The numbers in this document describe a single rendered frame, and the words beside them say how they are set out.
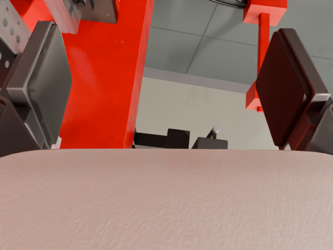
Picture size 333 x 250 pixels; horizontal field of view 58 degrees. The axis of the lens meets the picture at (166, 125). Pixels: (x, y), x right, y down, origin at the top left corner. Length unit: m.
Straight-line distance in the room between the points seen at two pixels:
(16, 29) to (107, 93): 0.45
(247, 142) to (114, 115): 2.46
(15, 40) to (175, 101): 2.66
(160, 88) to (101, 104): 2.26
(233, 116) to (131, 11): 2.35
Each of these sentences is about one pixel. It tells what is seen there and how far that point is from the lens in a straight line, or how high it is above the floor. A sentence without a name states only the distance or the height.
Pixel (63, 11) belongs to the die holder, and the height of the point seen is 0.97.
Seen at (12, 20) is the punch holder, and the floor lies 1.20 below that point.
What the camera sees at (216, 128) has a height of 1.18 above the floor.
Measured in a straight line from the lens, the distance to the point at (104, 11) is 1.18.
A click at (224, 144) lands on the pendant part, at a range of 1.18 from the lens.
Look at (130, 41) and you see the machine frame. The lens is 1.18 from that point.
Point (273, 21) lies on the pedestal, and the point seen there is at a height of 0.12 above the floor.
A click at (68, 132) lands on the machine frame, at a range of 1.07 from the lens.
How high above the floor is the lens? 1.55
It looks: 17 degrees down
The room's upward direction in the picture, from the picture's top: 173 degrees counter-clockwise
